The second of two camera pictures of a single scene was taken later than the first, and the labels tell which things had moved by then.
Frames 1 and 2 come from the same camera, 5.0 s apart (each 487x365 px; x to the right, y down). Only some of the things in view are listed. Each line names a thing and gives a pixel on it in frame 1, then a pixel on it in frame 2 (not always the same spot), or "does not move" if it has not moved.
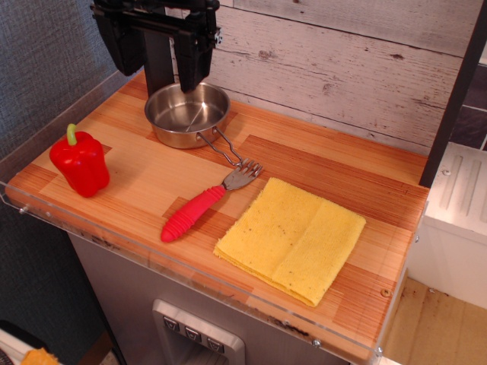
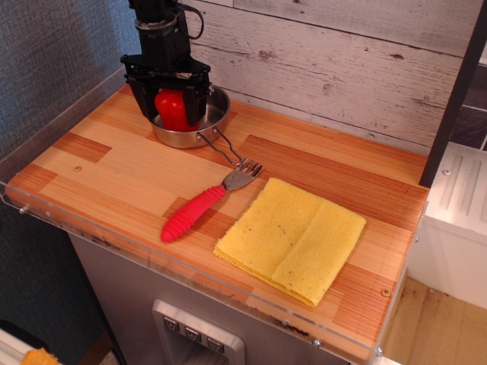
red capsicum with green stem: (81, 157) to (170, 106)
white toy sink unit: (450, 252) does not move
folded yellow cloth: (295, 239) does not move
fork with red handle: (188, 215) does not move
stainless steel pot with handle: (180, 119) does not move
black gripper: (195, 22) to (166, 57)
